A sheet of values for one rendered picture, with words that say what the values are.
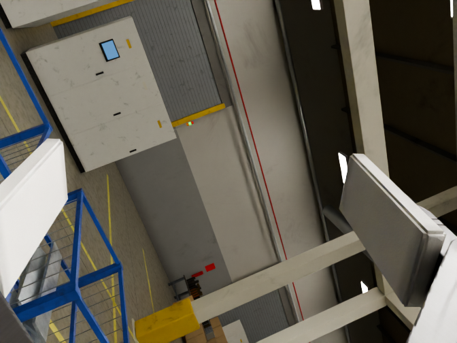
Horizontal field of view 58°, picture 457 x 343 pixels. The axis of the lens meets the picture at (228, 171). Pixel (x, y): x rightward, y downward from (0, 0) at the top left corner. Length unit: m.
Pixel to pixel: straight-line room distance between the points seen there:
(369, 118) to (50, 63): 5.78
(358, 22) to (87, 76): 5.52
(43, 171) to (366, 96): 3.61
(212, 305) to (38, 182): 7.64
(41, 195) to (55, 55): 7.82
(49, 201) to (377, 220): 0.13
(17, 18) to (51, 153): 7.80
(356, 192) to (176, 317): 7.60
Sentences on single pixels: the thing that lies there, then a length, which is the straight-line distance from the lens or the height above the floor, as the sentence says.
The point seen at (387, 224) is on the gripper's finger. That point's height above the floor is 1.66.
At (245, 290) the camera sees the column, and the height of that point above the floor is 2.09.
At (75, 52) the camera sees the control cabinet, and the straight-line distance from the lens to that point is 7.96.
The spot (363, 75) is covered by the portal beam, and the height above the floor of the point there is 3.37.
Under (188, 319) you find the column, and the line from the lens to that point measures 7.77.
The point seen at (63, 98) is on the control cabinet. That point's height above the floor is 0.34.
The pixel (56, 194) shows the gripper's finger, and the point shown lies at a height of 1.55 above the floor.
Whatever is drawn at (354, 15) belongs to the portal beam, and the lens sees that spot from 3.55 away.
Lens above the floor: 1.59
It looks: 8 degrees up
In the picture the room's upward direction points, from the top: 68 degrees clockwise
